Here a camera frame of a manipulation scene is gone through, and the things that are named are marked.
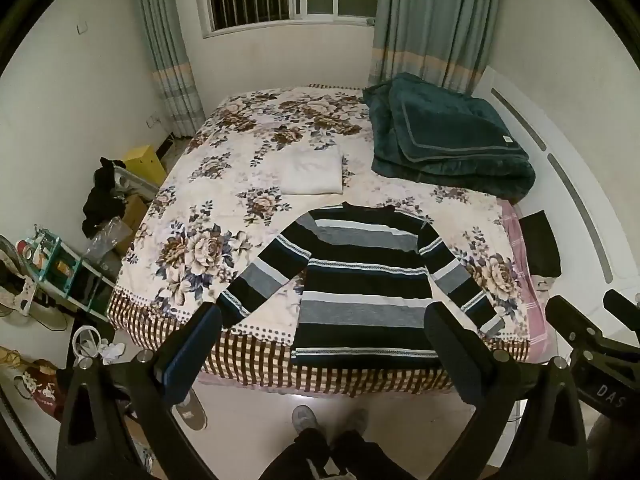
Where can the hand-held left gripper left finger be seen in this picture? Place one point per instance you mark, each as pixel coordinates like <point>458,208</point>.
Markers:
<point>186,361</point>

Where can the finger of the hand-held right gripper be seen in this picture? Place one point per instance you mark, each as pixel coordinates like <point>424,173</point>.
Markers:
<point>622,306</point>
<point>572,321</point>

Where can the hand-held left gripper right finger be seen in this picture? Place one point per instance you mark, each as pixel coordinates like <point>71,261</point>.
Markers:
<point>462,366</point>

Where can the striped knit sweater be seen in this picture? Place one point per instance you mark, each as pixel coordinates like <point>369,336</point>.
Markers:
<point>360,290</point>

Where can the black clothes pile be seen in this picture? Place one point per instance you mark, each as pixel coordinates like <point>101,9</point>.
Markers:
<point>102,200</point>

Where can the pink checked bed sheet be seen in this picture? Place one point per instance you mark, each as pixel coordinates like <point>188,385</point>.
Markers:
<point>537,310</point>

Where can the grey slipper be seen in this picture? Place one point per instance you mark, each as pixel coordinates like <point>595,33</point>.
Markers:
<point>192,411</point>

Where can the white sock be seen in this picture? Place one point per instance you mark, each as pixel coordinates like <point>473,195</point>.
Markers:
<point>112,351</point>

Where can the black cloth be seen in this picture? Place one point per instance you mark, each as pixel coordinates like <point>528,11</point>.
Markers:
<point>540,250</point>

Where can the white sandal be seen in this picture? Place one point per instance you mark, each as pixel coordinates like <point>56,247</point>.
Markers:
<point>85,337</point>

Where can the person's grey shoe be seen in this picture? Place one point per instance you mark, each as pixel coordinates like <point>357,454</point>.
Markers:
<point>356,420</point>
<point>306,419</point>

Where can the teal shelf rack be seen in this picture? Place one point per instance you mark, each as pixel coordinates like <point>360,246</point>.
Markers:
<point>75,272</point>

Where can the clear plastic bag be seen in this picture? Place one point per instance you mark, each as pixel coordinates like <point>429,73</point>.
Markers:
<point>105,242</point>

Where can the white headboard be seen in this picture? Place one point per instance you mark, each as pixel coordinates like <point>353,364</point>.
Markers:
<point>575,170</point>

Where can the red printed bag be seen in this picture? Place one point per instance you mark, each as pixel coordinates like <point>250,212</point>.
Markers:
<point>42,385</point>

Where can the cardboard box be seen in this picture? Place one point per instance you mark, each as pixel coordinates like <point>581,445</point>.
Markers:
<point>132,214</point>

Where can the floral bed blanket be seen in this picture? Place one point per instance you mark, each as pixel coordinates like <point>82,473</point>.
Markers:
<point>210,200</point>

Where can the floor fan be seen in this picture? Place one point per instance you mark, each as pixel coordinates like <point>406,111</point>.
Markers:
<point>20,285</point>

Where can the yellow box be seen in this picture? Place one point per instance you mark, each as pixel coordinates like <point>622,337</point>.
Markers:
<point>145,162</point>

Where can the dark green folded quilt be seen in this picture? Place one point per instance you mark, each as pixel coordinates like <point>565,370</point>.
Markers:
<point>445,135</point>

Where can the white folded cloth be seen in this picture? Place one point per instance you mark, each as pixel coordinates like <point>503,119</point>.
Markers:
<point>312,170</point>

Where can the green striped curtain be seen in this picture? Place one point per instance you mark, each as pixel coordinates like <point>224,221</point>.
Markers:
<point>430,20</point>
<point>167,50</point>

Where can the wall socket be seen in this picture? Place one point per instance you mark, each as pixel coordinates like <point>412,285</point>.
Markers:
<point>82,26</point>
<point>153,121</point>

